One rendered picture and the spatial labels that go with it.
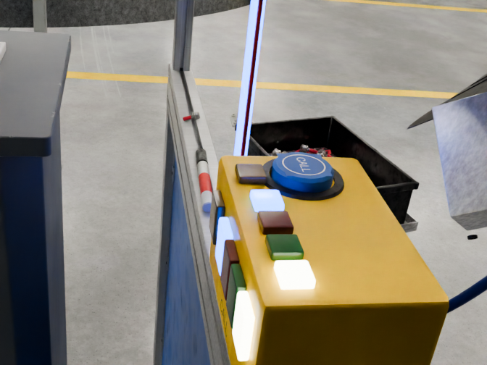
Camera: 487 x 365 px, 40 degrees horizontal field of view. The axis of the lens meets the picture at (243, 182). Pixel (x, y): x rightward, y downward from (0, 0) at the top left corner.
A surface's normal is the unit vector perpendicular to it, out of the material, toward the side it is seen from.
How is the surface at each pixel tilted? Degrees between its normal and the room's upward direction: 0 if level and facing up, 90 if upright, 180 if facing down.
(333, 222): 0
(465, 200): 55
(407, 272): 0
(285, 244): 0
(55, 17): 90
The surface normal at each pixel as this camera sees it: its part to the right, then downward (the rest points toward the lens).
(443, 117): -0.52, -0.26
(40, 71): 0.11, -0.87
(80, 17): 0.44, 0.48
